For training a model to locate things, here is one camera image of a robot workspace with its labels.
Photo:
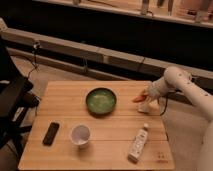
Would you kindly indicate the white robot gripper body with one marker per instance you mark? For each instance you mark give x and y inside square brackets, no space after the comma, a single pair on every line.
[150,93]

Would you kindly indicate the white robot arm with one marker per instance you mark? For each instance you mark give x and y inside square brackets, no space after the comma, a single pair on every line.
[175,78]

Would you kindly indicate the white sponge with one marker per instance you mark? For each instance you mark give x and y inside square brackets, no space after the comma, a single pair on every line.
[148,108]

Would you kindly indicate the green bowl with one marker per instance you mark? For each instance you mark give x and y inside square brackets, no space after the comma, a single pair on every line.
[101,101]

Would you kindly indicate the white plastic bottle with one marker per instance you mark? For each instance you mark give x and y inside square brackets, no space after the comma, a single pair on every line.
[138,144]

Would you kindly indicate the wooden folding table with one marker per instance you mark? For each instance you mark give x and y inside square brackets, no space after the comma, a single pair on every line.
[110,136]

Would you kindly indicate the white paper cup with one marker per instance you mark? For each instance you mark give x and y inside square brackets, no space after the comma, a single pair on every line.
[80,136]

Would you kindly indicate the black remote control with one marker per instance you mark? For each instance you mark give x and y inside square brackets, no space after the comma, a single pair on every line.
[50,134]

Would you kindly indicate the black chair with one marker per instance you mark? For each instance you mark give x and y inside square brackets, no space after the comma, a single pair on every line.
[15,100]

